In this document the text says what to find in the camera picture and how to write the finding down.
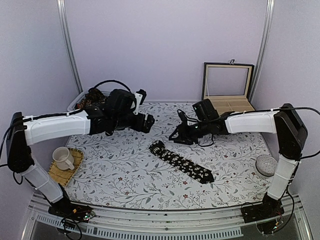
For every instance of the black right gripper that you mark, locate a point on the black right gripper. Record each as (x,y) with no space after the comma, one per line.
(183,134)

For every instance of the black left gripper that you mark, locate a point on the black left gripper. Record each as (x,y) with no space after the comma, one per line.
(141,127)

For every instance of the black floral tie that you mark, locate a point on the black floral tie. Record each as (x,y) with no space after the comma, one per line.
(191,169)

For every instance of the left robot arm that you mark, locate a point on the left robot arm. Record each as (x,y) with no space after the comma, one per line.
(119,111)

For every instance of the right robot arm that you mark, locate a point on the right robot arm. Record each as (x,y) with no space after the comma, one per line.
(284,122)

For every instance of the brown patterned ties pile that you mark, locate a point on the brown patterned ties pile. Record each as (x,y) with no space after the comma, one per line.
(94,97)

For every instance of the floral tablecloth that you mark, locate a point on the floral tablecloth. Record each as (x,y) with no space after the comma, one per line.
(120,171)

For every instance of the white plastic basket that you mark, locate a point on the white plastic basket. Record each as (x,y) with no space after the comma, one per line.
(78,99)

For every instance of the black compartment storage box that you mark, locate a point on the black compartment storage box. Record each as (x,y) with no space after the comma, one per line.
(227,86)

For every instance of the white ceramic mug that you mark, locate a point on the white ceramic mug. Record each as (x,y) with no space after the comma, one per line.
(63,158)

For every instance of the patterned round bowl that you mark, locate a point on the patterned round bowl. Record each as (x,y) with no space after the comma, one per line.
(266,165)

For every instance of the woven bamboo tray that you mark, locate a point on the woven bamboo tray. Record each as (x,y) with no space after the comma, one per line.
(64,177)

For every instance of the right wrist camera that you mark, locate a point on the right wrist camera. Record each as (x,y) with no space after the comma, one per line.
(183,117)

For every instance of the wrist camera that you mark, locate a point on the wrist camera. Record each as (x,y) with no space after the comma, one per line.
(139,97)
(183,117)

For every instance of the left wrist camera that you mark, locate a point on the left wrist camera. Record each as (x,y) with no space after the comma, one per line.
(139,97)

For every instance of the aluminium front rail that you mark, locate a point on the aluminium front rail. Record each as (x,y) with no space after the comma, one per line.
(224,223)

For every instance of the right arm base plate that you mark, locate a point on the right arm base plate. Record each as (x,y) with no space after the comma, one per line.
(261,211)

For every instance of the left metal frame post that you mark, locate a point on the left metal frame post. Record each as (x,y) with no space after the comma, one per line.
(61,7)

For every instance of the metal frame post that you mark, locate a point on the metal frame post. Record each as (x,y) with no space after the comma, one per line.
(268,18)
(61,7)

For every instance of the right metal frame post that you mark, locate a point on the right metal frame post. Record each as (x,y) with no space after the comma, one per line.
(268,18)

